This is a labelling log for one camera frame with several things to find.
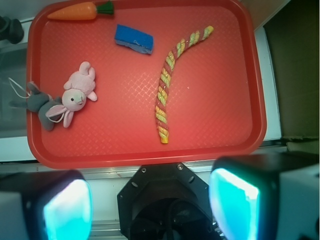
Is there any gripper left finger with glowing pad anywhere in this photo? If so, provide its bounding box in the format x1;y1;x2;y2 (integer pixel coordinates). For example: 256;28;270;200
0;170;93;240

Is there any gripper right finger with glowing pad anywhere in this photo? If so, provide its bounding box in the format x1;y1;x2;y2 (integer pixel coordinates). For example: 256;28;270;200
208;151;320;240

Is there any blue sponge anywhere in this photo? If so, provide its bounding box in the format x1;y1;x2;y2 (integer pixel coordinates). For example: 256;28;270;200
114;24;154;55

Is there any pink and grey plush bunny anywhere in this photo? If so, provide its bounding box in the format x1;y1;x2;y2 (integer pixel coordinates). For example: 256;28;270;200
9;61;98;131

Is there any red plastic tray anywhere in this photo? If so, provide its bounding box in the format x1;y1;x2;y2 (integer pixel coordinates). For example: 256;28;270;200
26;0;267;169

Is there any black knob object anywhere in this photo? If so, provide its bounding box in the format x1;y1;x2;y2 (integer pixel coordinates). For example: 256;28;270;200
0;16;25;44

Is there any orange toy carrot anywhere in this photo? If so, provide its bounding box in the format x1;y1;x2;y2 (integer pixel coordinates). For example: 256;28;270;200
47;1;114;21

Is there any twisted red yellow rope toy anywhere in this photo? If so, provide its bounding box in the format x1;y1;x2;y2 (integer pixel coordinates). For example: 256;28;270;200
154;25;214;145

